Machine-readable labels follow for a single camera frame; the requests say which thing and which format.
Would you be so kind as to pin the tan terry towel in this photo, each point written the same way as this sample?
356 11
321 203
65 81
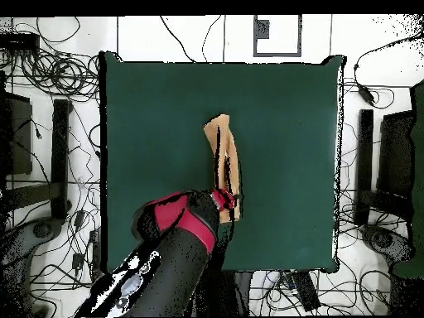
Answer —
227 139

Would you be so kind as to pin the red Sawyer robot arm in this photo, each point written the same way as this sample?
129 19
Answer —
179 258

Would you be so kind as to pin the black flat box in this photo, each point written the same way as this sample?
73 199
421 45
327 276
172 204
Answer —
306 291

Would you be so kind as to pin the dark green table cloth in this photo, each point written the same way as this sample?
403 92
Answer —
281 116

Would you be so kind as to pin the black power strip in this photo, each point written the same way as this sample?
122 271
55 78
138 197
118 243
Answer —
96 255

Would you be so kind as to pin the small black adapter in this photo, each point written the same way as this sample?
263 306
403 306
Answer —
78 260
79 219

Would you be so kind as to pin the black bar stand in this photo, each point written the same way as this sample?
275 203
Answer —
60 149
364 159

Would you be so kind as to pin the black power adapter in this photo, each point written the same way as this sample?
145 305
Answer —
366 93

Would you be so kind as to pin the black floor box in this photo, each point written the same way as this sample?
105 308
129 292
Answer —
396 155
20 139

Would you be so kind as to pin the dark green cloth sheet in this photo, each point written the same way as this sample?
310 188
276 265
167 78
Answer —
418 165

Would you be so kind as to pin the black power box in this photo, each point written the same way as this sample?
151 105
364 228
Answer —
20 41

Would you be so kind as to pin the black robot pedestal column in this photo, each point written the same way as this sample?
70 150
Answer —
241 293

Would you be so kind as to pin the grey rectangular frame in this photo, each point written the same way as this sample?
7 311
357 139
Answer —
277 54

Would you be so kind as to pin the grey pedestal leg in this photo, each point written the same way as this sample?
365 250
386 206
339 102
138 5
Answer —
29 237
384 240

